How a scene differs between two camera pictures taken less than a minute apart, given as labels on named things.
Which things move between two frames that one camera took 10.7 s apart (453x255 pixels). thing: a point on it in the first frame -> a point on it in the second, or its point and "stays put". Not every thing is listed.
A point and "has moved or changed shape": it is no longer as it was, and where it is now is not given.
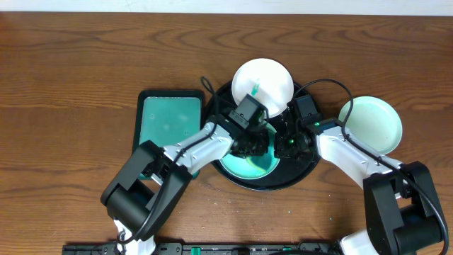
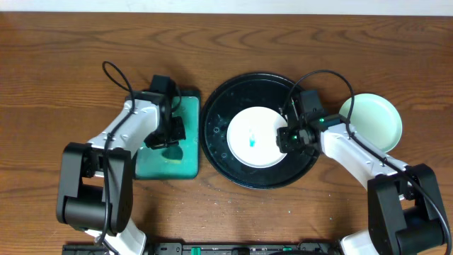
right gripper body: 285,146 stays put
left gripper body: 255,144 -> 170,134
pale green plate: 374,121 stays put
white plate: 267,81 has moved or changed shape
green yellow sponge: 261,162 has moved or changed shape
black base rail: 207,248 stays put
